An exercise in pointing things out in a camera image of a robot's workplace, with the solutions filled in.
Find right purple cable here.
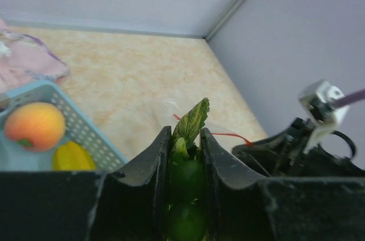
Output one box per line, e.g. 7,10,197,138
336,88,365,108

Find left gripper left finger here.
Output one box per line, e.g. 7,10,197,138
1,126,171,240

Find clear zip top bag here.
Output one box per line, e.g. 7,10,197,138
152,98,253,151

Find pink cloth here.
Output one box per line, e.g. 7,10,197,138
1,21,70,93

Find orange peach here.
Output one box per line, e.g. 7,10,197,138
4,102,66,152

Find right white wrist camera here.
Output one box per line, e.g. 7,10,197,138
298,79,349,154

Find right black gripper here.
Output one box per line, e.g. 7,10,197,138
232,118,364,177

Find yellow starfruit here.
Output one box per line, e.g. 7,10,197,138
52,141,96,171

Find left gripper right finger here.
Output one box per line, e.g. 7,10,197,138
200,128,364,240

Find green grape bunch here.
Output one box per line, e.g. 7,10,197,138
167,98,210,240

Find light blue plastic basket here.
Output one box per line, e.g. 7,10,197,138
1,81,128,172

